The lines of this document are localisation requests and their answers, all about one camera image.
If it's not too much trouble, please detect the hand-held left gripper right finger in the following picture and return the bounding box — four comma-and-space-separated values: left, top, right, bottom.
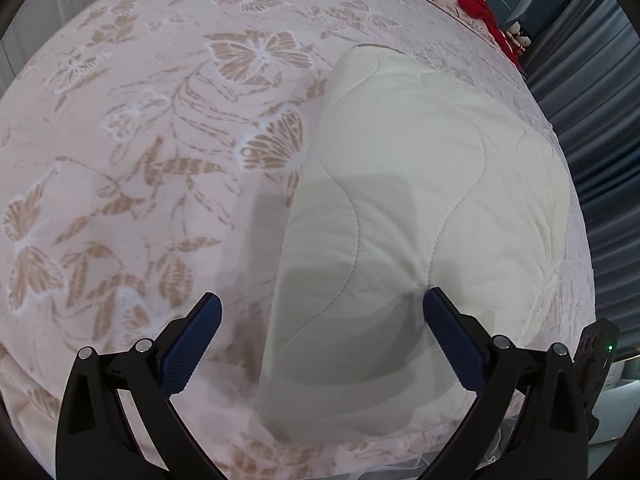
417, 286, 591, 480

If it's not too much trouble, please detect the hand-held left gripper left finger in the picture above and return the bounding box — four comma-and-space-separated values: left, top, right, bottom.
56, 291, 228, 480

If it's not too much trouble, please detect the cream quilted garment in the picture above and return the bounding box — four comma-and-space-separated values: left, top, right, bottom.
257, 44, 572, 448

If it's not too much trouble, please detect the floral pink bedspread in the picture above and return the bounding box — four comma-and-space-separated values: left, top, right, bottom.
0, 0, 601, 480

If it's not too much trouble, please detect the blue-grey curtain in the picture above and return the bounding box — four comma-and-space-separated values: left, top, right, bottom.
520, 0, 640, 356

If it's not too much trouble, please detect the red garment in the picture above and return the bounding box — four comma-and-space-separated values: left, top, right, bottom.
456, 0, 524, 68

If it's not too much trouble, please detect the white sheer curtain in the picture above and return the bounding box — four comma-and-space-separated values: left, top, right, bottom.
0, 0, 98, 81

